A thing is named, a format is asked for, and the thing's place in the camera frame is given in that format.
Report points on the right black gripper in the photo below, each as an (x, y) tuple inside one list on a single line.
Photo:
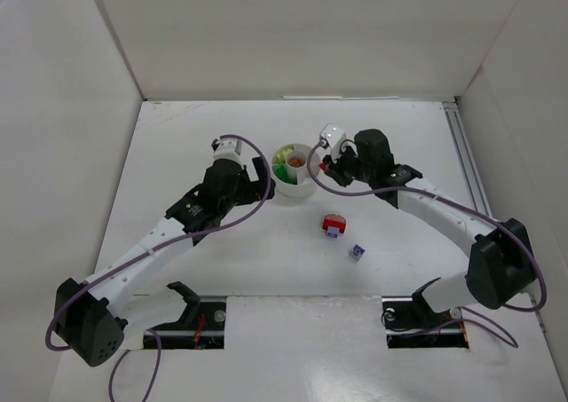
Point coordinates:
[(336, 169)]

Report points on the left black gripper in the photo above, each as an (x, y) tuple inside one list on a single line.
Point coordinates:
[(256, 182)]

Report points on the green lego plate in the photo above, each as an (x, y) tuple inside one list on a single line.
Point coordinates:
[(281, 173)]

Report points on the lime green lego brick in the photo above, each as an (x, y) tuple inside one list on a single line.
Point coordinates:
[(280, 156)]

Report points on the brown lego plate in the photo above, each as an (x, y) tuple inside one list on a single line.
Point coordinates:
[(296, 159)]

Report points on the red pink lego figure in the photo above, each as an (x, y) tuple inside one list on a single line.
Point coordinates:
[(333, 225)]

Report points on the purple lego brick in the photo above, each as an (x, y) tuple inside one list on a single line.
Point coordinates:
[(356, 252)]

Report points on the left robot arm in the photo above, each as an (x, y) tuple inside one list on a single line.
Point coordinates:
[(93, 317)]

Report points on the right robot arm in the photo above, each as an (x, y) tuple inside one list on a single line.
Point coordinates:
[(501, 262)]

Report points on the white round divided container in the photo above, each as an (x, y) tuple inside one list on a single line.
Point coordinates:
[(304, 185)]

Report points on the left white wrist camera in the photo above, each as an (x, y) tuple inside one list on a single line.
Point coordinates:
[(227, 148)]

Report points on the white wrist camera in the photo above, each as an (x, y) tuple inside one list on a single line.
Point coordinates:
[(227, 148), (332, 138)]

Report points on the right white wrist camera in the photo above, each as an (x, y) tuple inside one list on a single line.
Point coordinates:
[(332, 138)]

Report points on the aluminium rail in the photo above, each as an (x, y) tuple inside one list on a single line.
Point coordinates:
[(466, 159)]

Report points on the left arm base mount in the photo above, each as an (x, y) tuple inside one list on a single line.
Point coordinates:
[(200, 326)]

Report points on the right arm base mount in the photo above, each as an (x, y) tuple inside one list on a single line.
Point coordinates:
[(411, 324)]

